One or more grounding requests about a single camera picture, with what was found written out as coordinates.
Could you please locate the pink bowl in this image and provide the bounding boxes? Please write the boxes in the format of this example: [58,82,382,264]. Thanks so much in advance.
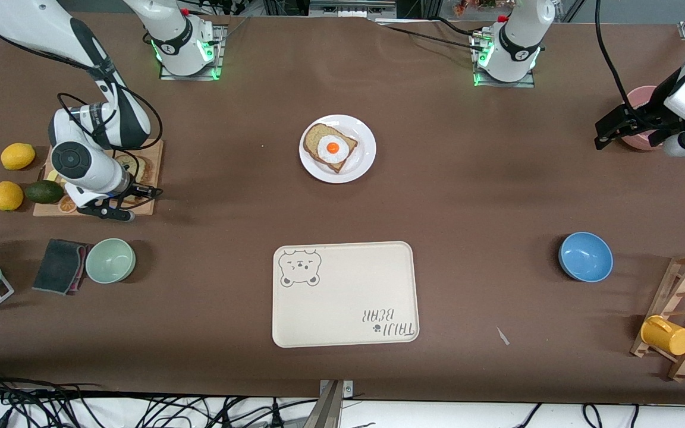
[624,86,664,151]

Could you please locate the wooden peg drying rack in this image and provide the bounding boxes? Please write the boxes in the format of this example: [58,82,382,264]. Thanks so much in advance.
[630,251,685,382]

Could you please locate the pale green bowl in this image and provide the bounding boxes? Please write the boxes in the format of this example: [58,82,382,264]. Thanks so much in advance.
[85,238,136,284]

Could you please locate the round white plate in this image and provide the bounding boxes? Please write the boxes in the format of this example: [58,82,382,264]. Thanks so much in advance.
[299,114,377,184]

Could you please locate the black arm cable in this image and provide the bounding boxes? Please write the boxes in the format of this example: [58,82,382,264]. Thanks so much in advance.
[594,0,640,114]
[57,89,164,206]

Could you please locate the cream tray with bear print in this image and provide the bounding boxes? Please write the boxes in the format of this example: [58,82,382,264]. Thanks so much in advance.
[272,241,420,348]

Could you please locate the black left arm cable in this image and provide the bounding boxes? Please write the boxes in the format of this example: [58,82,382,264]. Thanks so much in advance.
[594,0,640,114]

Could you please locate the metal table edge bracket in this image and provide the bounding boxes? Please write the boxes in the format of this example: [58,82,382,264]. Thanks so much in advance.
[313,379,354,428]

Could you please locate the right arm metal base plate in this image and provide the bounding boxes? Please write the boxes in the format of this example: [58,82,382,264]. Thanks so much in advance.
[159,24,225,81]

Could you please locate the fried egg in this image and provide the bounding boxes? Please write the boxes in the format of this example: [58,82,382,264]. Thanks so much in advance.
[317,135,350,164]

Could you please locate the yellow mug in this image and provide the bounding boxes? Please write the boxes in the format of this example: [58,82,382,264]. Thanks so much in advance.
[640,315,685,356]

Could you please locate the black cable bundle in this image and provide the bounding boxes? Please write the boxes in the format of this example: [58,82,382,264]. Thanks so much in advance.
[0,366,319,428]

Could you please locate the dark grey cloth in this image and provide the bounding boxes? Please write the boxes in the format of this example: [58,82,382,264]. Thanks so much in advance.
[32,239,92,295]

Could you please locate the wooden cutting board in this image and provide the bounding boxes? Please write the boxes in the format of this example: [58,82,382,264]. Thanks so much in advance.
[33,139,164,217]

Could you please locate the blue bowl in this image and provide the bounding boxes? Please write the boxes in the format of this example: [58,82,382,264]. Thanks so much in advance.
[558,232,614,282]

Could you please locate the black cable on table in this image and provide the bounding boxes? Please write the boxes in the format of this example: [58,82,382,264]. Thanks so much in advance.
[372,18,486,51]

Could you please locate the yellow lemon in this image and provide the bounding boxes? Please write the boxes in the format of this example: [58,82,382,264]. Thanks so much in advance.
[0,181,24,212]
[1,143,36,171]

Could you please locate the dark green avocado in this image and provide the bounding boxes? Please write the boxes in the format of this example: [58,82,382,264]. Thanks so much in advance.
[24,180,65,204]

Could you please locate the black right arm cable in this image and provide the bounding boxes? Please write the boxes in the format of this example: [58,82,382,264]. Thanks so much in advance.
[57,89,164,206]

